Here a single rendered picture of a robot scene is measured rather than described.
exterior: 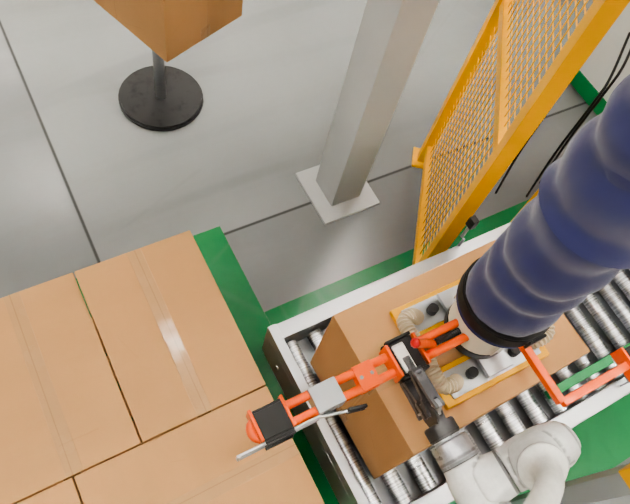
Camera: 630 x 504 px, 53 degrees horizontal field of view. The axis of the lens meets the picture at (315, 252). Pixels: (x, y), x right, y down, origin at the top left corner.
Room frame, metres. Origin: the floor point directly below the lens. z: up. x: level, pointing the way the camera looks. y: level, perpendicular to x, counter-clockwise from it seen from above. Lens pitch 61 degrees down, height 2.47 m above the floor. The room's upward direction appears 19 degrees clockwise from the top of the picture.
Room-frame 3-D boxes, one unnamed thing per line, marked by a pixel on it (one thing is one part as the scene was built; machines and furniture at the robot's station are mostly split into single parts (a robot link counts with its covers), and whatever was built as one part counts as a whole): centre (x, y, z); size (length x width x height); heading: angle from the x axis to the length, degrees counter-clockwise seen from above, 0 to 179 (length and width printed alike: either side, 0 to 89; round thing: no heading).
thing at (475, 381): (0.70, -0.53, 0.97); 0.34 x 0.10 x 0.05; 135
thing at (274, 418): (0.35, -0.03, 1.08); 0.08 x 0.07 x 0.05; 135
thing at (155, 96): (1.91, 0.95, 0.31); 0.40 x 0.40 x 0.62
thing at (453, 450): (0.42, -0.44, 1.07); 0.09 x 0.06 x 0.09; 135
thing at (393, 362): (0.59, -0.28, 1.08); 0.10 x 0.08 x 0.06; 45
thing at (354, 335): (0.76, -0.45, 0.75); 0.60 x 0.40 x 0.40; 136
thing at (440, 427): (0.47, -0.39, 1.07); 0.09 x 0.07 x 0.08; 45
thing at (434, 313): (0.83, -0.39, 0.97); 0.34 x 0.10 x 0.05; 135
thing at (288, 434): (0.35, -0.10, 1.08); 0.31 x 0.03 x 0.05; 135
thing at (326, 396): (0.44, -0.13, 1.07); 0.07 x 0.07 x 0.04; 45
